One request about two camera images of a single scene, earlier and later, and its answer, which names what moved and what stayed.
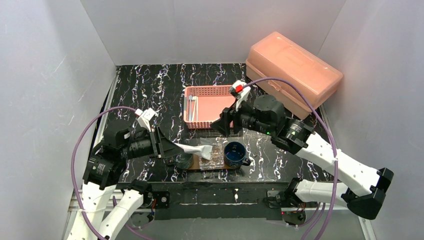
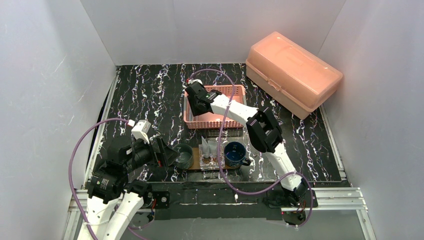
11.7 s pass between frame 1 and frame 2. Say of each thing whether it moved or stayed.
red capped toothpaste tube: moved
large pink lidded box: stayed
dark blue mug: stayed
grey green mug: stayed
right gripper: moved
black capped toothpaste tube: moved
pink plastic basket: stayed
